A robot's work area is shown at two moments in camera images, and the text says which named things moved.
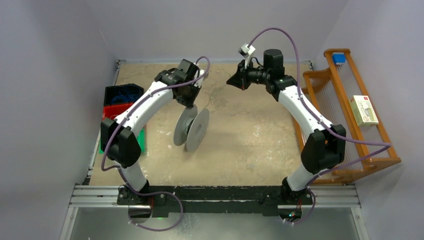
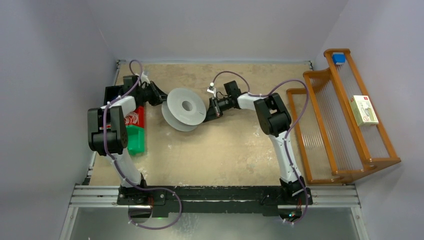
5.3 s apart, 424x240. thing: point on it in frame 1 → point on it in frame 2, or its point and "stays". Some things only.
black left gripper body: [189, 97] → [148, 94]
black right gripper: [242, 76] → [214, 108]
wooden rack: [337, 96] stays
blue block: [339, 58] stays
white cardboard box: [363, 111] stays
